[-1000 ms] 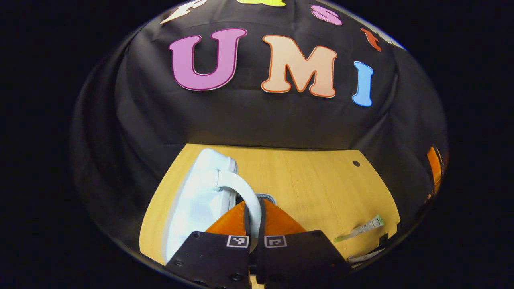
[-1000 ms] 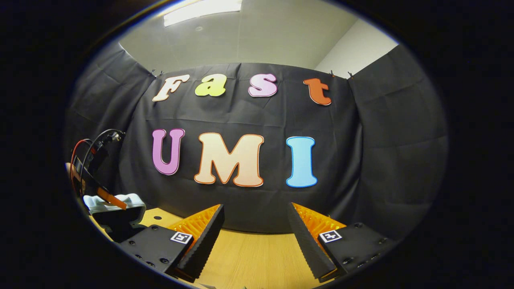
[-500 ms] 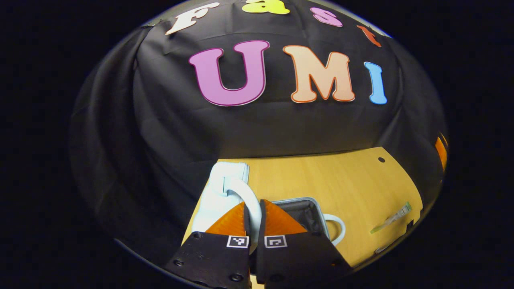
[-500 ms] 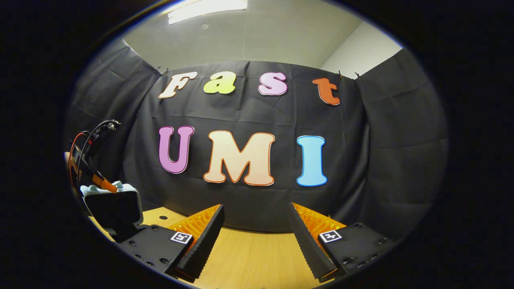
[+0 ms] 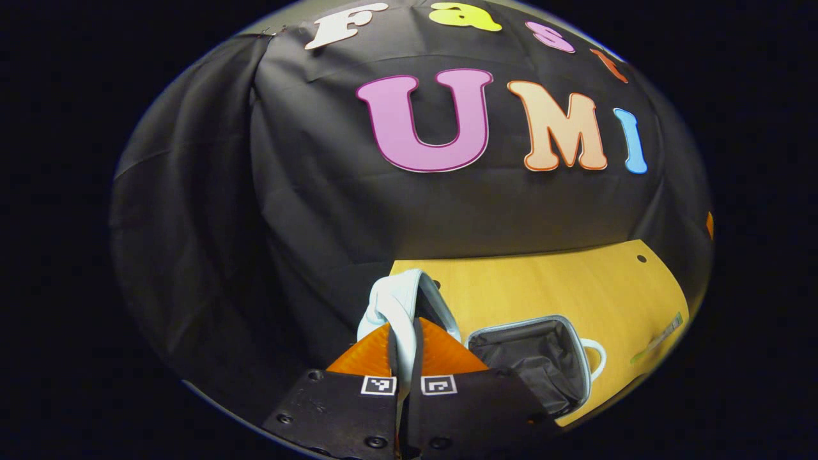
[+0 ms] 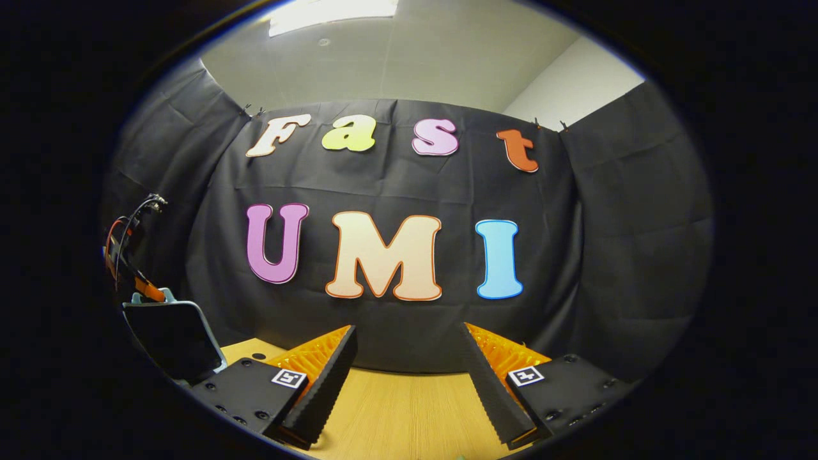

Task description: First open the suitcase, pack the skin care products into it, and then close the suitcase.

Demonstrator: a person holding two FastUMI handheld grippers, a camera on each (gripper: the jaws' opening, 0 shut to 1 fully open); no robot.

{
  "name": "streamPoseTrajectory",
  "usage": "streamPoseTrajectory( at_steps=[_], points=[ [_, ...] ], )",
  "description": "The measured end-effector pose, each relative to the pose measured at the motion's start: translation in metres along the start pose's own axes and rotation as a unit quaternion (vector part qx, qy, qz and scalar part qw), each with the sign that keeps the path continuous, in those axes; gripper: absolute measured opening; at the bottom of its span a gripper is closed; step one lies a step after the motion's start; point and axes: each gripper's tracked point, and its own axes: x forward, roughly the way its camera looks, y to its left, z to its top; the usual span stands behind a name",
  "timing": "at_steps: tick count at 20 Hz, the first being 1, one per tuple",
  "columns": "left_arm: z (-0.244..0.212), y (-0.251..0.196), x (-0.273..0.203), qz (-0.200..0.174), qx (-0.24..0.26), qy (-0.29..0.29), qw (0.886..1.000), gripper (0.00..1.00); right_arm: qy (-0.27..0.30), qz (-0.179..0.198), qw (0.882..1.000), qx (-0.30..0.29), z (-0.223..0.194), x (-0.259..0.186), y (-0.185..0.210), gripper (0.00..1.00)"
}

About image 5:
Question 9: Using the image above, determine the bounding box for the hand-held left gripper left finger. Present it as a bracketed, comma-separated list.
[262, 323, 400, 460]

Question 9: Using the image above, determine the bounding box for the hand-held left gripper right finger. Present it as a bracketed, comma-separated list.
[409, 318, 563, 460]

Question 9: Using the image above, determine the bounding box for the white quilted suitcase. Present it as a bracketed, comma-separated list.
[357, 268, 606, 420]

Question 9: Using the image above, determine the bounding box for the white green skin care tube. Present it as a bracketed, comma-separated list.
[629, 312, 684, 365]

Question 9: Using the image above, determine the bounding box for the black backdrop cloth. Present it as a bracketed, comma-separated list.
[109, 0, 714, 422]

